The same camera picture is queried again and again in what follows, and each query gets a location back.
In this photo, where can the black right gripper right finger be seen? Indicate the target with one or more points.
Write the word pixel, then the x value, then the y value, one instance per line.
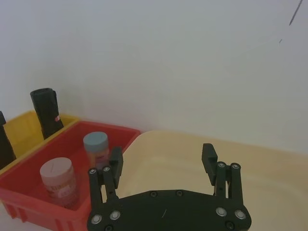
pixel 209 163

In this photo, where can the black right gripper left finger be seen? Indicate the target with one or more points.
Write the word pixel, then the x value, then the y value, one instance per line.
pixel 116 166

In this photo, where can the jar with blue lid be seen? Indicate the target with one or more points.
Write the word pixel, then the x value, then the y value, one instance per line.
pixel 96 144

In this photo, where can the red plastic bin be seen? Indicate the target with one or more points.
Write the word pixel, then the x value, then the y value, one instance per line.
pixel 69 144

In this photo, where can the jar with pink lid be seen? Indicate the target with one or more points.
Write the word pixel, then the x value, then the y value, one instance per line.
pixel 60 180

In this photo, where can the black bottle with red label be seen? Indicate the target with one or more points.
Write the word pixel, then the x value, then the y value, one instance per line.
pixel 47 113

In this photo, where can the yellow plastic bin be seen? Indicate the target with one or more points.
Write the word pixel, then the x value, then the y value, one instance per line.
pixel 24 130

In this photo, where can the plain black bottle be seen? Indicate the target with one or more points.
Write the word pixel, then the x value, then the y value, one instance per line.
pixel 5 146

